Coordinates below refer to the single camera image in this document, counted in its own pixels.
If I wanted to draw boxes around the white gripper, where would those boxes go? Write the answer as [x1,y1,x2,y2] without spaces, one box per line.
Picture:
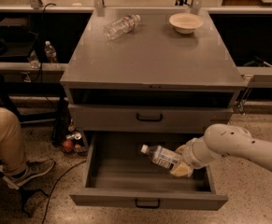
[170,137,214,177]

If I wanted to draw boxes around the blue labelled plastic bottle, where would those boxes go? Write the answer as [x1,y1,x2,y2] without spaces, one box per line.
[141,145,181,170]

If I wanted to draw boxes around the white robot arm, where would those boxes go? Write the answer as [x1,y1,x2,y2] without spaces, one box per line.
[170,124,272,177]

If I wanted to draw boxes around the open grey lower drawer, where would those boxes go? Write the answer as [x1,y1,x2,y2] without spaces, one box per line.
[70,132,228,210]

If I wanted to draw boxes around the grey metal drawer cabinet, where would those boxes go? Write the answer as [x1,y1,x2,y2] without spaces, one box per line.
[61,7,245,143]

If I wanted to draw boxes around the closed grey upper drawer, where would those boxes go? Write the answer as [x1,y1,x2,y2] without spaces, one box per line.
[68,105,233,133]

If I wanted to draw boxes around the clear crumpled plastic bottle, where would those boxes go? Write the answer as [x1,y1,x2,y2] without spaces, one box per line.
[104,14,141,40]

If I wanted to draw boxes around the small upright water bottle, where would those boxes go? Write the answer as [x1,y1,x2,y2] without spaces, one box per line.
[44,41,58,63]

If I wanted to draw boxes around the silver drink can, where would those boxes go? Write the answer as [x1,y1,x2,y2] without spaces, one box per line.
[66,132,82,140]

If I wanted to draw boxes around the red apple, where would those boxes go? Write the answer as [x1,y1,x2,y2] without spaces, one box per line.
[62,140,74,153]

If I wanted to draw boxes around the grey sneaker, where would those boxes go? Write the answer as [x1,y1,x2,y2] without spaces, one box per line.
[9,159,55,187]

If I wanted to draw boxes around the black chair base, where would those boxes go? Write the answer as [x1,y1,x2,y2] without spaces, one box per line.
[0,161,48,217]

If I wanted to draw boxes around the person leg khaki trousers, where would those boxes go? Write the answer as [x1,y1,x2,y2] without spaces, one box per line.
[0,107,27,176]

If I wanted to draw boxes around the black floor cable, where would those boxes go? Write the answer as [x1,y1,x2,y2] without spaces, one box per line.
[40,159,87,224]

